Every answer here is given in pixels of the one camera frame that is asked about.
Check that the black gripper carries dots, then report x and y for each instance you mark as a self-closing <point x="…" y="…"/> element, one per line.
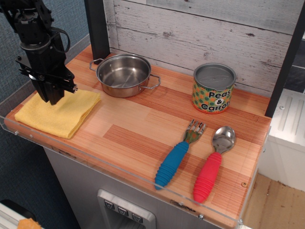
<point x="44" y="63"/>

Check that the peas and carrots can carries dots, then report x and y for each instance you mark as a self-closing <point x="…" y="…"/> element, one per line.
<point x="212" y="87"/>

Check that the black right post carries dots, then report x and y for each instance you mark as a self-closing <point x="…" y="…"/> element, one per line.
<point x="287" y="63"/>

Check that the blue handled fork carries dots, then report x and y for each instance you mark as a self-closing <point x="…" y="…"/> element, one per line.
<point x="169" y="166"/>

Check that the stainless steel pot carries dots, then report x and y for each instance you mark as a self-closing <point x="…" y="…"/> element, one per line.
<point x="123" y="75"/>

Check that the black post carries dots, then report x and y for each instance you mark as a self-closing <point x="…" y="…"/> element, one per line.
<point x="97" y="25"/>
<point x="287" y="63"/>

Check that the red handled spoon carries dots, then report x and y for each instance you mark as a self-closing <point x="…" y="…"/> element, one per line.
<point x="222" y="141"/>

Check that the orange object bottom left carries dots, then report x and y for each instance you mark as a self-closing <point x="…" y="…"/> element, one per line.
<point x="28" y="224"/>

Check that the grey toy cabinet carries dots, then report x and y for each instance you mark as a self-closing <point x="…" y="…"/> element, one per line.
<point x="100" y="201"/>

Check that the clear acrylic guard rail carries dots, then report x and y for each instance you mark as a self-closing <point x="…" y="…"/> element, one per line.
<point x="128" y="139"/>

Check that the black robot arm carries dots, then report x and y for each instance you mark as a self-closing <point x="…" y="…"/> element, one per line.
<point x="31" y="20"/>

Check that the yellow towel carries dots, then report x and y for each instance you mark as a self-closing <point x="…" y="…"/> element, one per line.
<point x="62" y="119"/>

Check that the black left post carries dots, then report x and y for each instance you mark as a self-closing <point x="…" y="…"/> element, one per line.
<point x="97" y="25"/>

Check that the white plastic box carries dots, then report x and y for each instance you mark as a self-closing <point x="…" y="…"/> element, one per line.
<point x="283" y="155"/>

